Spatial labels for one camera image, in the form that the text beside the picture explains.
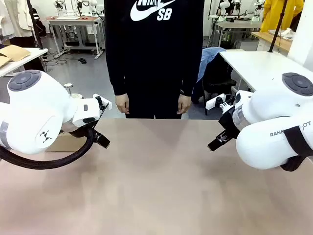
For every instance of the brown cardboard box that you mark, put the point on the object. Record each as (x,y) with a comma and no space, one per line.
(66,144)

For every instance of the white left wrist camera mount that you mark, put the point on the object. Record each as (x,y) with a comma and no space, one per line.
(104,101)

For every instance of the person's right forearm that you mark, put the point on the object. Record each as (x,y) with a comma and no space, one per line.
(117,73)

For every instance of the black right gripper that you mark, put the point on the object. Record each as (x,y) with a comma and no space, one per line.
(230,122)

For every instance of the white table with envelopes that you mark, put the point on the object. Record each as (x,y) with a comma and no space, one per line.
(22,61)

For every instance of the blue denim jacket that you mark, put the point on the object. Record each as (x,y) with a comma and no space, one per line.
(207,58)

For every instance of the plain white table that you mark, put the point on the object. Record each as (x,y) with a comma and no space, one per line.
(259,63)

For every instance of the wooden top table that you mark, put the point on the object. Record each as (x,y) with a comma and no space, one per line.
(271,40)

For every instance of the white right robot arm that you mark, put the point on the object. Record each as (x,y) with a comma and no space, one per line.
(266,110)

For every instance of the white hanging lab coat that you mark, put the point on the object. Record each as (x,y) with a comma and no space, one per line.
(17,17)

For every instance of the grey frame lab table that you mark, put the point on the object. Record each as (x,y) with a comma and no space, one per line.
(73,23)

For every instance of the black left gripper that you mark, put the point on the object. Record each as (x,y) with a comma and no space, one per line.
(78,129)

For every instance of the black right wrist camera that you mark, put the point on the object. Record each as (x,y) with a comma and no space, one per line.
(226,104)

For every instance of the black tripod pole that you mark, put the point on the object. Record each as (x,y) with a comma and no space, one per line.
(34,22)

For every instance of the person's left forearm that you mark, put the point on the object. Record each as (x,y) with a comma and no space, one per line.
(192,73)

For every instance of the white power strip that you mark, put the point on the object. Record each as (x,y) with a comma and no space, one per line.
(212,102)

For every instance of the black office chair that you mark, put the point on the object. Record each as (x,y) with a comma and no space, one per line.
(217,83)

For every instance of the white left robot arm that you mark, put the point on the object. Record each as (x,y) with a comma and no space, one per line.
(31,117)

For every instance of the brown paper envelope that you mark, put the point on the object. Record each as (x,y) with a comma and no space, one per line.
(14,54)

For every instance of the person in black Nike sweatshirt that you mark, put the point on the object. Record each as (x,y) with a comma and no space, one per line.
(154,61)

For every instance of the person in yellow raincoat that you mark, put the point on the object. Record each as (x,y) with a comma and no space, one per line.
(276,14)

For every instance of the slanted black stand pole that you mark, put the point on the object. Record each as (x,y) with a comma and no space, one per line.
(277,27)

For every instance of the white lab table with robot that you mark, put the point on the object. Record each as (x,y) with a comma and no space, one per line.
(239,25)

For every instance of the black shoes on floor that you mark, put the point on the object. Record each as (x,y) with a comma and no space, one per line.
(82,60)

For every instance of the person's right hand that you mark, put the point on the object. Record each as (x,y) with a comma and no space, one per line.
(122,104)

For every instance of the person's left hand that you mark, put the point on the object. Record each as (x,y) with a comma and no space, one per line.
(184,104)

